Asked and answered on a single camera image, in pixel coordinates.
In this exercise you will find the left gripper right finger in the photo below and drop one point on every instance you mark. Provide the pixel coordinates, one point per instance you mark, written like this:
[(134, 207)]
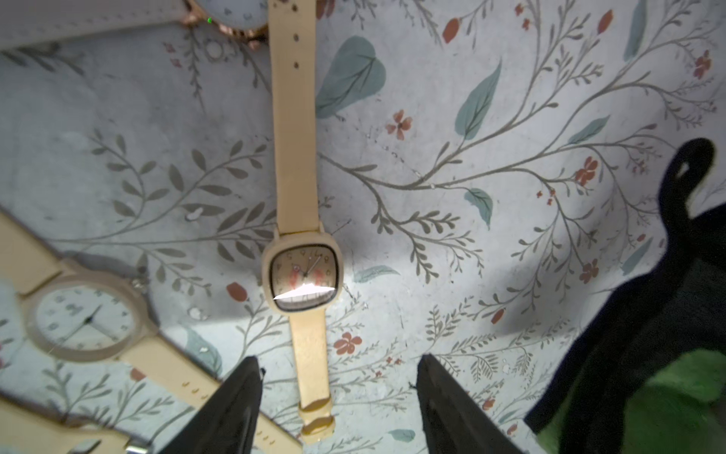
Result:
[(452, 422)]

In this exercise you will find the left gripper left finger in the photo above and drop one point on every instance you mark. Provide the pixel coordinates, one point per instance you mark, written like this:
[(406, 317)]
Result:
[(226, 423)]

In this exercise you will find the green cleaning cloth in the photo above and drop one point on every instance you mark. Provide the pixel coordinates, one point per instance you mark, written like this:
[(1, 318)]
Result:
[(648, 374)]

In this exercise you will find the white strap watch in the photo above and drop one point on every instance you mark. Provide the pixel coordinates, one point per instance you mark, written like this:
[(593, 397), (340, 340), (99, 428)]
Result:
[(34, 22)]

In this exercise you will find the beige watch long diagonal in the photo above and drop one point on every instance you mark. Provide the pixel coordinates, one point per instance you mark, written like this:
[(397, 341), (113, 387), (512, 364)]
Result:
[(28, 432)]

